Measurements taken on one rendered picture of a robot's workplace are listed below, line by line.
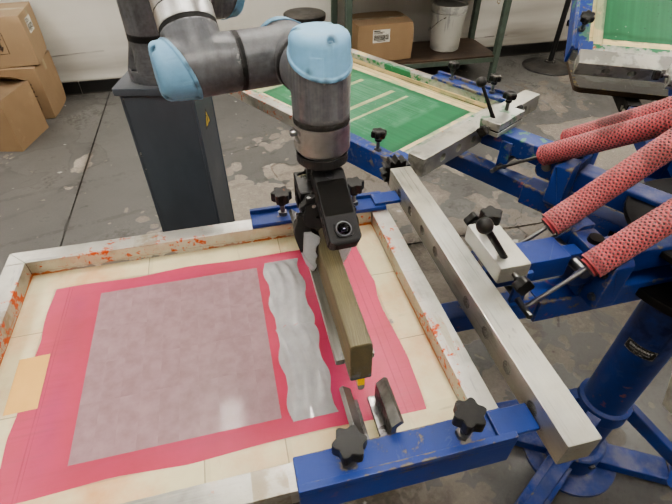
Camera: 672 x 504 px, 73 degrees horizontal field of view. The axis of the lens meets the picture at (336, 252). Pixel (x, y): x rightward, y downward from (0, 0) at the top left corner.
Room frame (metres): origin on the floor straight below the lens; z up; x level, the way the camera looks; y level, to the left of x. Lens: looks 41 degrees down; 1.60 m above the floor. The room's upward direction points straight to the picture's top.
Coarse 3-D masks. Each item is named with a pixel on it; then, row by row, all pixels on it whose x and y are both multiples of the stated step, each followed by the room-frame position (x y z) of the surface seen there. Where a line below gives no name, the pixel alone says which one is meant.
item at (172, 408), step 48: (384, 336) 0.51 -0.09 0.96; (48, 384) 0.41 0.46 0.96; (96, 384) 0.41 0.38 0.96; (144, 384) 0.41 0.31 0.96; (192, 384) 0.41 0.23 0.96; (240, 384) 0.41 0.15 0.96; (336, 384) 0.41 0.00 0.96; (48, 432) 0.33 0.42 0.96; (96, 432) 0.33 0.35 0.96; (144, 432) 0.33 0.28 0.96; (192, 432) 0.33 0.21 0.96; (240, 432) 0.33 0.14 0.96; (288, 432) 0.33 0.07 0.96; (0, 480) 0.26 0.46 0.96; (48, 480) 0.26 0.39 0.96; (96, 480) 0.26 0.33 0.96
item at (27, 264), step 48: (144, 240) 0.73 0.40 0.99; (192, 240) 0.73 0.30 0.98; (240, 240) 0.76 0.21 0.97; (384, 240) 0.74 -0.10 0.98; (0, 288) 0.59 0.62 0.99; (0, 336) 0.48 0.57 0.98; (432, 336) 0.49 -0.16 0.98; (480, 384) 0.39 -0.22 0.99; (240, 480) 0.25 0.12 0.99; (288, 480) 0.25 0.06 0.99
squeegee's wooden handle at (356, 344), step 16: (320, 240) 0.55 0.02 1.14; (320, 256) 0.52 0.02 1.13; (336, 256) 0.51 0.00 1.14; (320, 272) 0.53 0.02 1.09; (336, 272) 0.48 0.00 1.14; (336, 288) 0.44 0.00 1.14; (352, 288) 0.45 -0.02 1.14; (336, 304) 0.42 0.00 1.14; (352, 304) 0.41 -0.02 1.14; (336, 320) 0.42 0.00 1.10; (352, 320) 0.39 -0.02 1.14; (352, 336) 0.36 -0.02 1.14; (368, 336) 0.36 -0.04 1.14; (352, 352) 0.34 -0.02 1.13; (368, 352) 0.35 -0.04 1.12; (352, 368) 0.34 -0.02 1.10; (368, 368) 0.35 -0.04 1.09
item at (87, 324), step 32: (288, 256) 0.72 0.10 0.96; (352, 256) 0.72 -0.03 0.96; (64, 288) 0.62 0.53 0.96; (96, 288) 0.62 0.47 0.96; (128, 288) 0.62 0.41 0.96; (160, 288) 0.62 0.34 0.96; (192, 288) 0.62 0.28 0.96; (224, 288) 0.62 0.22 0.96; (256, 288) 0.62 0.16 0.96; (64, 320) 0.54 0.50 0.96; (96, 320) 0.54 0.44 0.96; (128, 320) 0.54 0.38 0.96; (160, 320) 0.54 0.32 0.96; (192, 320) 0.54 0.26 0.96; (224, 320) 0.54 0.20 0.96; (256, 320) 0.54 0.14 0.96; (320, 320) 0.54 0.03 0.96; (64, 352) 0.47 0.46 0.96; (96, 352) 0.47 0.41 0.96; (128, 352) 0.47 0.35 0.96
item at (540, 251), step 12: (540, 240) 0.67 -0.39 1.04; (552, 240) 0.67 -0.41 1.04; (528, 252) 0.63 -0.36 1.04; (540, 252) 0.63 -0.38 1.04; (552, 252) 0.63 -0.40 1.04; (564, 252) 0.63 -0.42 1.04; (480, 264) 0.60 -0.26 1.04; (540, 264) 0.61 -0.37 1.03; (552, 264) 0.61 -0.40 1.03; (564, 264) 0.62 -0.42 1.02; (540, 276) 0.61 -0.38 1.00; (552, 276) 0.62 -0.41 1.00
